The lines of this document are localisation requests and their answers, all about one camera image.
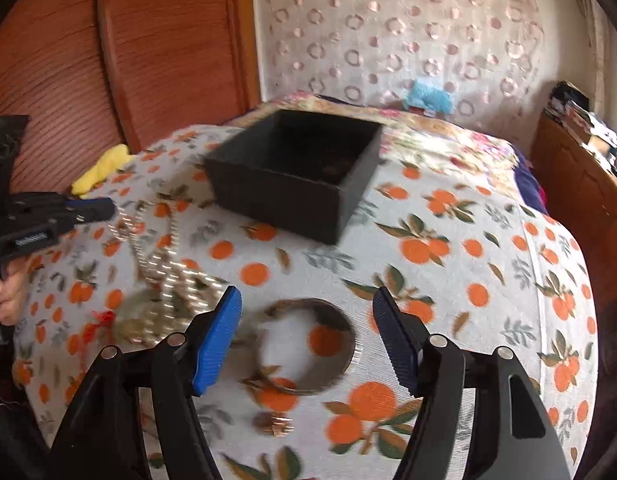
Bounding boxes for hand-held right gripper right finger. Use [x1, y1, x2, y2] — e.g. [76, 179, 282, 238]
[373, 287, 572, 480]

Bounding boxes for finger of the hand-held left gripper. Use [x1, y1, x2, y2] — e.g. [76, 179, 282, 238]
[63, 197, 117, 224]

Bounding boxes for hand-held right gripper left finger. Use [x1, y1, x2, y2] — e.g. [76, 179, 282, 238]
[48, 286, 242, 480]

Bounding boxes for silver bangle bracelet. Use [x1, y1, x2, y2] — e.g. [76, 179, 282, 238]
[252, 298, 365, 397]

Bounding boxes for pearl bead necklace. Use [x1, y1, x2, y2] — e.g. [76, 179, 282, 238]
[107, 199, 230, 347]

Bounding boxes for black square box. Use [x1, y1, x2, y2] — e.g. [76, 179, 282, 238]
[203, 109, 385, 246]

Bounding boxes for person's left hand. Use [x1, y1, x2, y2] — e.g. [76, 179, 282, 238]
[0, 259, 28, 327]

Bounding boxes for yellow cloth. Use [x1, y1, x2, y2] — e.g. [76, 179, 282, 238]
[70, 143, 132, 197]

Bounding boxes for orange fruit print blanket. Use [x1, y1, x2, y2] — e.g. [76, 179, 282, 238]
[12, 124, 598, 480]

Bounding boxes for small gold earring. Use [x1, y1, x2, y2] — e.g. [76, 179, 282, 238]
[252, 412, 295, 437]

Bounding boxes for wooden headboard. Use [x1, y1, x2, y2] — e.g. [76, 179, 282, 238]
[0, 0, 263, 196]

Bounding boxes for dark blue cloth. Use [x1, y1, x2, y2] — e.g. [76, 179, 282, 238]
[511, 156, 551, 216]

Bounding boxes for wooden cabinet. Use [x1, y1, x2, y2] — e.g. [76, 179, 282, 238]
[531, 110, 617, 306]

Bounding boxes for blue fluffy toy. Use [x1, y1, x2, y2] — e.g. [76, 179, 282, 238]
[403, 78, 455, 114]

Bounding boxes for pile of books and papers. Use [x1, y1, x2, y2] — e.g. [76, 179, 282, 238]
[545, 80, 617, 181]

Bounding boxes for circle pattern curtain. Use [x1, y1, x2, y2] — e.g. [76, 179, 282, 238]
[250, 0, 597, 133]

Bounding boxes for red string bracelet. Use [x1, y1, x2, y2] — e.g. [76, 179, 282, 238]
[67, 309, 117, 357]

